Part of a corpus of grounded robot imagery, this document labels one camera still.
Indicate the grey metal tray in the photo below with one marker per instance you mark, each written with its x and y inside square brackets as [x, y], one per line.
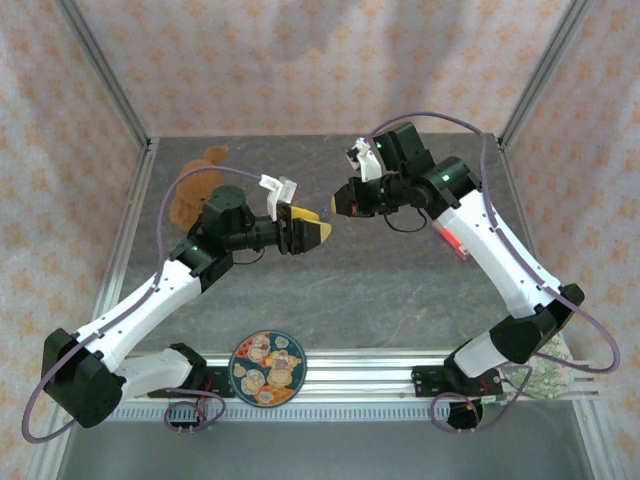
[320, 450]

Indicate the aluminium side rail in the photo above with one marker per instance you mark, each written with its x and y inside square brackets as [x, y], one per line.
[520, 210]
[127, 225]

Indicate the rainbow red crayon box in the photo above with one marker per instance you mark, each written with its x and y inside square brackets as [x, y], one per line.
[456, 242]

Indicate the brown plush dog toy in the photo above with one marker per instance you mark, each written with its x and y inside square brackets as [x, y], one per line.
[187, 200]

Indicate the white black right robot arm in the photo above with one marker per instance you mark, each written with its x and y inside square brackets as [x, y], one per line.
[490, 245]

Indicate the aluminium frame post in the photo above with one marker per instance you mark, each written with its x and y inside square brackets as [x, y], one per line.
[100, 70]
[542, 70]

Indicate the round cartoon print coaster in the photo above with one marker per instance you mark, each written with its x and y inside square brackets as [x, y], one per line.
[267, 369]

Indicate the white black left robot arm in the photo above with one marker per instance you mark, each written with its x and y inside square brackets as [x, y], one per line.
[135, 315]

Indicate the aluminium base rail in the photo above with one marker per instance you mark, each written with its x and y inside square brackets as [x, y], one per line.
[350, 375]

